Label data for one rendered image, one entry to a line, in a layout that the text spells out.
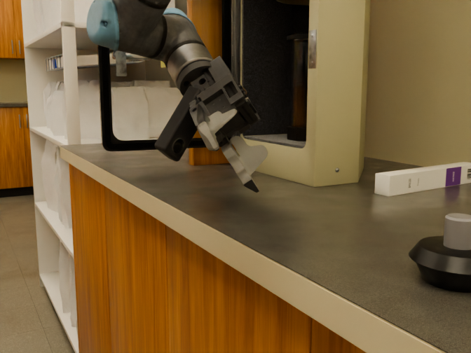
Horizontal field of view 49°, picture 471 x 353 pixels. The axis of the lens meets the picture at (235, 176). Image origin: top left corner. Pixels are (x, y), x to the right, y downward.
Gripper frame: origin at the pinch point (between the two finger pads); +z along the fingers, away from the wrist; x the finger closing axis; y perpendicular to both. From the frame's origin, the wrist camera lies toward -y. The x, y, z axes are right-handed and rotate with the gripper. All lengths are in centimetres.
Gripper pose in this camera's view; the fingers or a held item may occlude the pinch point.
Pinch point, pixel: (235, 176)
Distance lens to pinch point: 74.5
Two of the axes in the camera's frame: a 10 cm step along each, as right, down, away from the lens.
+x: 3.9, 4.0, 8.3
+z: 3.9, 7.4, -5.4
